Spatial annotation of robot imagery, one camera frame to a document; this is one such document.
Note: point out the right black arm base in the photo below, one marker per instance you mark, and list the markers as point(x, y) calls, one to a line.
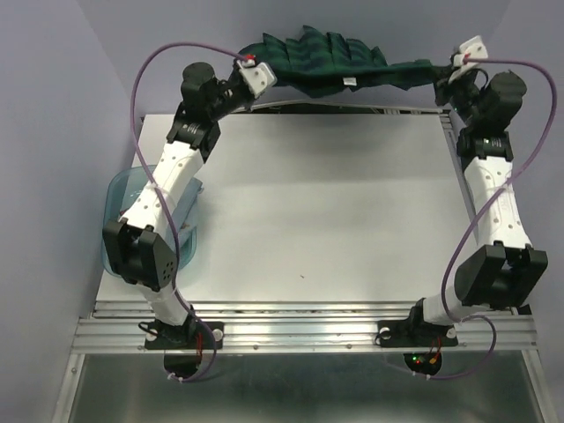
point(425, 340)

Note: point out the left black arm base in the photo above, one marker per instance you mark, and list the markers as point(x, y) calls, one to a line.
point(189, 350)

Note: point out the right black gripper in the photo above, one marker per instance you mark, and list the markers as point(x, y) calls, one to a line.
point(444, 88)

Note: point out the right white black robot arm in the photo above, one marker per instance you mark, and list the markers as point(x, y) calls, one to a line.
point(505, 267)

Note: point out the blue plastic basket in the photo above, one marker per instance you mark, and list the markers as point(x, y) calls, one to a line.
point(121, 192)

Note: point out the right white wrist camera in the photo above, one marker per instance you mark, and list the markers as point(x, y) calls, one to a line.
point(461, 60)

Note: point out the aluminium frame rail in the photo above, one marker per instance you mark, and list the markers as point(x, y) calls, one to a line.
point(314, 226)

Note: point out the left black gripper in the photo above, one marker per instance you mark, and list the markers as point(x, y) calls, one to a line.
point(235, 75)

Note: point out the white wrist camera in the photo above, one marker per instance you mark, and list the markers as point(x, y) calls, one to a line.
point(257, 76)
point(461, 60)

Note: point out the green plaid skirt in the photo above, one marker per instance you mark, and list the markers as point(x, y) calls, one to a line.
point(321, 64)

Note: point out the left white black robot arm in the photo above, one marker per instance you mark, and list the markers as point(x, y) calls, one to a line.
point(143, 245)

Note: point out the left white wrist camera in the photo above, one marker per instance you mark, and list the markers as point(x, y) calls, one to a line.
point(257, 76)

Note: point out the light blue denim skirt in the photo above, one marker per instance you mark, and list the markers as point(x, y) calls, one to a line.
point(187, 216)

